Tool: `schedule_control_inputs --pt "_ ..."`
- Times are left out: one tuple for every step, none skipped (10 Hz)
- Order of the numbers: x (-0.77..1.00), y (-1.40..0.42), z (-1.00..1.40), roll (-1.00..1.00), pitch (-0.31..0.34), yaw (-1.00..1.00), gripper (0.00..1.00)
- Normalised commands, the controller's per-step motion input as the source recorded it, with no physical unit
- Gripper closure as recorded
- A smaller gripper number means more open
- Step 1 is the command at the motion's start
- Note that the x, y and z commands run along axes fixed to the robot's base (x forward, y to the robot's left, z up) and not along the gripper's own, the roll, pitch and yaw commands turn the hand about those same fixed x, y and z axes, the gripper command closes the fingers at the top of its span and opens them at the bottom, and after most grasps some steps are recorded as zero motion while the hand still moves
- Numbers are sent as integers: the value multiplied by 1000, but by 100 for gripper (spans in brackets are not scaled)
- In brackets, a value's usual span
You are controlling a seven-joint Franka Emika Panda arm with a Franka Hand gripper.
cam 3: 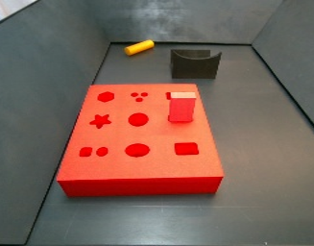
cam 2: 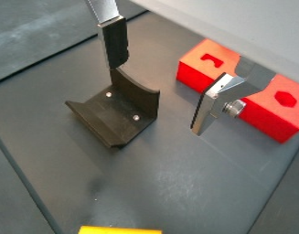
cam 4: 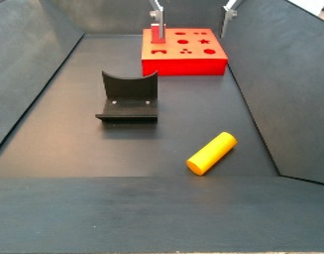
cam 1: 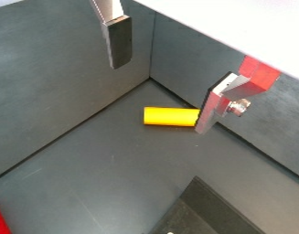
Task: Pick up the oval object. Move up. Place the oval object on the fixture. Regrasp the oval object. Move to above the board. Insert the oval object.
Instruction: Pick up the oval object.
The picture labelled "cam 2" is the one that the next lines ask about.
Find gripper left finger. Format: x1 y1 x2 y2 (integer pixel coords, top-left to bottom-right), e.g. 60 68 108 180
84 0 129 69

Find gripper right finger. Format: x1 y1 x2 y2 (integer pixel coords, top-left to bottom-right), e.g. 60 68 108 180
190 57 276 135

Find yellow oval cylinder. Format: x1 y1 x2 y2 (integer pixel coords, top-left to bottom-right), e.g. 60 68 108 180
78 226 162 234

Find black curved fixture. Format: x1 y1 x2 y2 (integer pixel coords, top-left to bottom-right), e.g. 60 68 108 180
65 69 160 147

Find red shape sorter block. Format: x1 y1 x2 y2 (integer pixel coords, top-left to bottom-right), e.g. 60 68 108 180
176 39 299 144

